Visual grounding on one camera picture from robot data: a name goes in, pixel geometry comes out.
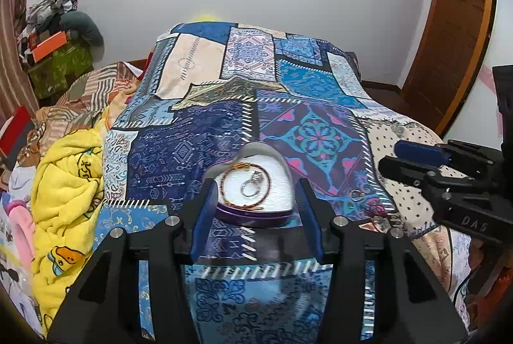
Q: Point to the white printed cloth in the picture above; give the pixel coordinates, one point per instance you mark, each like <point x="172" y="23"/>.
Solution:
<point x="16" y="183"/>

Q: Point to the brown wooden door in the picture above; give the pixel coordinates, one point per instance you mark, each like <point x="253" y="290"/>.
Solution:
<point x="449" y="39"/>

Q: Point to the pile of clothes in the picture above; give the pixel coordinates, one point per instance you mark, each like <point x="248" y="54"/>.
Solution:
<point x="44" y="11"/>

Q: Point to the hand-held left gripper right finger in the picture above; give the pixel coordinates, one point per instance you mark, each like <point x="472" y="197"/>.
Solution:
<point x="313" y="223"/>

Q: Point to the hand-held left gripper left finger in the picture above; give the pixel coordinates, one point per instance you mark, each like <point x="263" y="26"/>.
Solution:
<point x="202" y="219"/>

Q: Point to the blue patchwork blanket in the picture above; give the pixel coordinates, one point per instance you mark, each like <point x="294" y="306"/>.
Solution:
<point x="180" y="147"/>

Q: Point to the yellow duck print towel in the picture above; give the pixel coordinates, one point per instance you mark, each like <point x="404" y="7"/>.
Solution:
<point x="64" y="183"/>

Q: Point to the pink plush item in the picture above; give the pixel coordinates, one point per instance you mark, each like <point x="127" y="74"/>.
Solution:
<point x="22" y="231"/>

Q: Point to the brown striped curtain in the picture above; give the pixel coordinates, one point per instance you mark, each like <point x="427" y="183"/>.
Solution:
<point x="16" y="7"/>

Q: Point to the person's right forearm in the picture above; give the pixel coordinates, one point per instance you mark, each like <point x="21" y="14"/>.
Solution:
<point x="497" y="280"/>

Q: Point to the purple heart-shaped jewelry box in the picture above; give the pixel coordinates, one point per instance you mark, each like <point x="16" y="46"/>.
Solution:
<point x="280" y="191"/>

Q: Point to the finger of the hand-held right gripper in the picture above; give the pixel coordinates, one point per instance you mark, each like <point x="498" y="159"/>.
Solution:
<point x="419" y="153"/>
<point x="400" y="171"/>

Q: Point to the brown striped blanket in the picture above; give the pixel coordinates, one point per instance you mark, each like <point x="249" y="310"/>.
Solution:
<point x="80" y="99"/>

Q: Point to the green patterned box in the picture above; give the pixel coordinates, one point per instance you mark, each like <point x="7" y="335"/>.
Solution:
<point x="60" y="71"/>

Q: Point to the orange box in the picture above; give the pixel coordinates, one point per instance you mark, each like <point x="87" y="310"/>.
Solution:
<point x="48" y="46"/>

